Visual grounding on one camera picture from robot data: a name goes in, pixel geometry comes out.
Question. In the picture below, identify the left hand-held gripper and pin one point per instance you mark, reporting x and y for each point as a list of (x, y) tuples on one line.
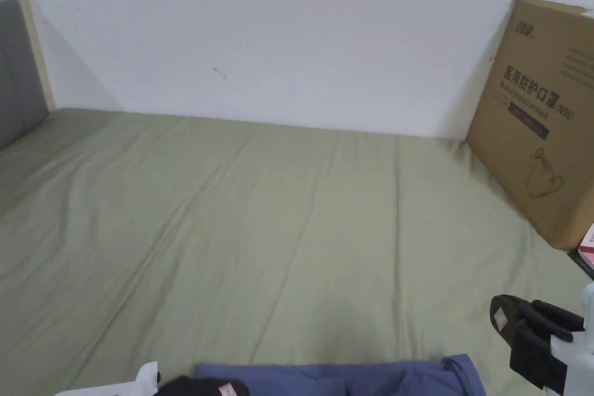
[(139, 382)]

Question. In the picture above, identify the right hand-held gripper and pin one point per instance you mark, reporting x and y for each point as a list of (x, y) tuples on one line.
[(582, 363)]

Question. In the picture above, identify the blue garment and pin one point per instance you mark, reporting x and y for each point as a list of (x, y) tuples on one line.
[(325, 379)]

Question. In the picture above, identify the pink and white box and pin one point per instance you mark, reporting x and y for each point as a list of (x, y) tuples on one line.
[(587, 247)]

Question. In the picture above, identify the bed with pale green sheet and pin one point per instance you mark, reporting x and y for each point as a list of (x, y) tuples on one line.
[(260, 229)]

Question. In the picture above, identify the brown cardboard carton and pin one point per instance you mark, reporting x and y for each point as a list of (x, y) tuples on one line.
[(533, 90)]

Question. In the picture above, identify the grey padded headboard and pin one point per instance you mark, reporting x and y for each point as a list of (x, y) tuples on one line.
[(16, 71)]

